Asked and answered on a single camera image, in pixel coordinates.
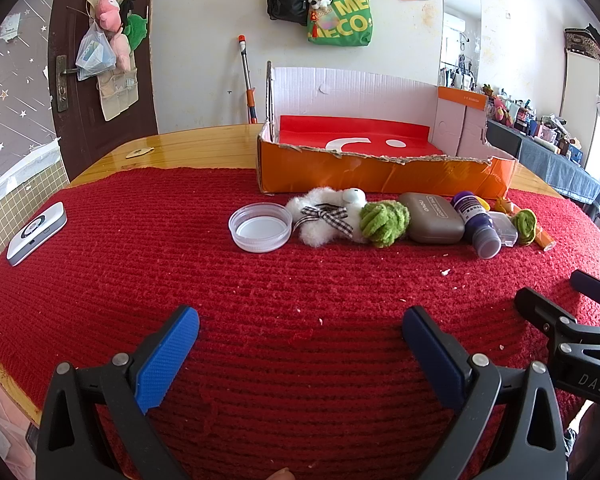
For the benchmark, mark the pink plush toy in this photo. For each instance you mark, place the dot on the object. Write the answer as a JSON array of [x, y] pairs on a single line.
[[109, 15]]

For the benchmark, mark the person's left hand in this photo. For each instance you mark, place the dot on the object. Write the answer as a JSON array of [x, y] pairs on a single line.
[[281, 475]]

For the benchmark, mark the yellow-haired doll figure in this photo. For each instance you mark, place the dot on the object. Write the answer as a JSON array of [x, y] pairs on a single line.
[[505, 206]]

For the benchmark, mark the side table with blue cloth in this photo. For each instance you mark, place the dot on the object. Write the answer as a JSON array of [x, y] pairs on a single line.
[[555, 170]]

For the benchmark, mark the row of bottles and jars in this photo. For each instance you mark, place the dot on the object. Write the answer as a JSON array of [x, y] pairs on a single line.
[[530, 120]]

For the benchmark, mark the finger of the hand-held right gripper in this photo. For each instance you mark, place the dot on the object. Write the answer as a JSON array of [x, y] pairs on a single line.
[[595, 287], [542, 310]]

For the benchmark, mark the small wooden tag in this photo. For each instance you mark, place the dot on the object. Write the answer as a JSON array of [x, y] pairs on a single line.
[[137, 152]]

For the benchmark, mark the mop pole with orange grip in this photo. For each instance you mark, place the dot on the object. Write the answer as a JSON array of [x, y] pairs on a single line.
[[247, 80]]

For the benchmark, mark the purple bottle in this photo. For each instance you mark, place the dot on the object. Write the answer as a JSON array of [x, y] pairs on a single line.
[[482, 235]]

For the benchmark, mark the dark brown door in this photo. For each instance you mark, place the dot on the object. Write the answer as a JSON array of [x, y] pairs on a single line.
[[80, 125]]

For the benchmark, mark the small green yarn ball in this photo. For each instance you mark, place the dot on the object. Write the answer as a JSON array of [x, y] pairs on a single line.
[[525, 225]]

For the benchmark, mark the beige hanging organizer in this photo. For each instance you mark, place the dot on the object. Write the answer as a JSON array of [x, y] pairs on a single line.
[[117, 95]]

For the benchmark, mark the clear plastic lid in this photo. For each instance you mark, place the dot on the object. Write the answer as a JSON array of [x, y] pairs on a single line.
[[260, 232]]

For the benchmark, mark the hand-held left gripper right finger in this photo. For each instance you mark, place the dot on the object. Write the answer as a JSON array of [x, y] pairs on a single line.
[[435, 360]]

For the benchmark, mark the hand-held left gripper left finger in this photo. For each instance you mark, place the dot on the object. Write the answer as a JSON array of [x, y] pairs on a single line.
[[167, 360]]

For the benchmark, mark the red knitted blanket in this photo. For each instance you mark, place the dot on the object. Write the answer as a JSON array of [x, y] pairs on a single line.
[[280, 285]]

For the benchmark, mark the red printed paper bag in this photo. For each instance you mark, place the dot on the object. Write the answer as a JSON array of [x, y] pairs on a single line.
[[305, 135]]

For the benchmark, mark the green tote bag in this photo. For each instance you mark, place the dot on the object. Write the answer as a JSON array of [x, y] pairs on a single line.
[[350, 20]]

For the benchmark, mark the grey-brown plastic case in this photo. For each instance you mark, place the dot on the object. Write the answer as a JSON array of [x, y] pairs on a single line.
[[430, 225]]

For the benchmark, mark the white plush bunny hair clip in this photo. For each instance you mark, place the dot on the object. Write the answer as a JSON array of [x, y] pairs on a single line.
[[310, 232]]

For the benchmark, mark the white paper note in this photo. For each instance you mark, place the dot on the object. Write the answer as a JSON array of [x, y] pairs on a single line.
[[11, 27]]

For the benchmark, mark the red tassel charm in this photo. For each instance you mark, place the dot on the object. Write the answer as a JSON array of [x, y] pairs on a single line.
[[314, 30]]

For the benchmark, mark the orange cardboard box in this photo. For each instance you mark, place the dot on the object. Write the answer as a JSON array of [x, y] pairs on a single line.
[[380, 172]]

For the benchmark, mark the clear plastic bag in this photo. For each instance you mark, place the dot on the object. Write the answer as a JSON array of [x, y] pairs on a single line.
[[95, 55]]

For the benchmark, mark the orange rectangular packet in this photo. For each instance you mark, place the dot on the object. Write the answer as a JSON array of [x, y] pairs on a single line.
[[546, 241]]

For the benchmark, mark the wall mirror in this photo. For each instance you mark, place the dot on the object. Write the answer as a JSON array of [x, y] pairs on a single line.
[[460, 30]]

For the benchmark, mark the large green yarn ball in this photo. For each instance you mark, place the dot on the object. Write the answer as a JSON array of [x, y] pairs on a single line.
[[382, 222]]

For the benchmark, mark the white flat device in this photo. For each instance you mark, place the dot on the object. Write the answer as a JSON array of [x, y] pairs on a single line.
[[35, 232]]

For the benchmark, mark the white wardrobe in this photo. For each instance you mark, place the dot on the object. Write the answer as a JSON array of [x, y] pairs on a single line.
[[580, 90]]

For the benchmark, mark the small clear plastic box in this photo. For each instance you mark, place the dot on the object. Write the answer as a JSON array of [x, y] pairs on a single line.
[[506, 230]]

